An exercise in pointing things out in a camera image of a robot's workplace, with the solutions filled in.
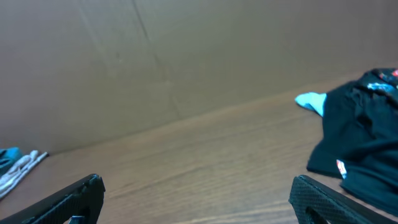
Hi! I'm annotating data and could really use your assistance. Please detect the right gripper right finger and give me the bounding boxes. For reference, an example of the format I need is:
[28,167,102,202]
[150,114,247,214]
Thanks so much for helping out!
[289,175,397,224]

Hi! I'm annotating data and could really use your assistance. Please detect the black printed jersey shirt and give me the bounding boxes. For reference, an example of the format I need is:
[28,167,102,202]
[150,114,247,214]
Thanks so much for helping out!
[307,68,397,215]

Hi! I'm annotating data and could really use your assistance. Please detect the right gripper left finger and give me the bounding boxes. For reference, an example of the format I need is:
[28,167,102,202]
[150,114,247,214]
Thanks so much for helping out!
[1,174,106,224]

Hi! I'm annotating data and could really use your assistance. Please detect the light blue denim jeans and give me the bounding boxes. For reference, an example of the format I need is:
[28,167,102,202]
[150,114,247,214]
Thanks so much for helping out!
[0,147,22,176]

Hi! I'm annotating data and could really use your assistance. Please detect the folded beige trousers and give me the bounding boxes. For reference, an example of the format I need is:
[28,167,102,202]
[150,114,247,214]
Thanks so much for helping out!
[1,150,49,200]

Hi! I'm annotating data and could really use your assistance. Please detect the light blue t-shirt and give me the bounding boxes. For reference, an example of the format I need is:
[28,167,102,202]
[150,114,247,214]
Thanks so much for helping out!
[295,92,327,117]

